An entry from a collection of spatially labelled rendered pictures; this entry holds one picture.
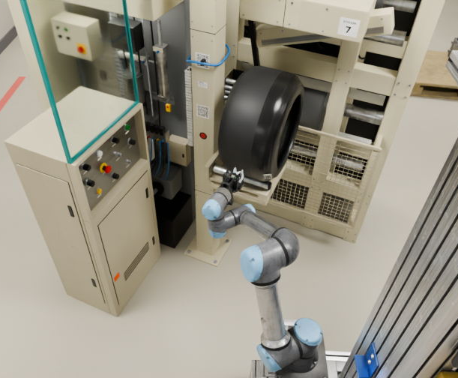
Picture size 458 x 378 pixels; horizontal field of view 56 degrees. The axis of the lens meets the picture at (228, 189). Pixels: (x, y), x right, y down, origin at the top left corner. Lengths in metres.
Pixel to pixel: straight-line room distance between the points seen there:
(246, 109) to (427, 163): 2.62
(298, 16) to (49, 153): 1.31
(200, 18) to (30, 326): 2.10
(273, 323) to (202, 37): 1.30
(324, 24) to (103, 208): 1.40
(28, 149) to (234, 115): 0.95
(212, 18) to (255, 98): 0.40
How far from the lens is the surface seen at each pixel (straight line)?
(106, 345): 2.87
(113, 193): 2.35
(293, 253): 1.56
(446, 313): 1.03
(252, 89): 2.09
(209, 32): 2.10
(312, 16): 2.19
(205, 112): 2.32
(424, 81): 5.34
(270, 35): 2.44
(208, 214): 1.79
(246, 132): 2.04
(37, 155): 2.12
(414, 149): 4.49
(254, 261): 1.49
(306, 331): 1.80
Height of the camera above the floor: 2.50
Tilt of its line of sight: 44 degrees down
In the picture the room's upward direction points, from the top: 3 degrees clockwise
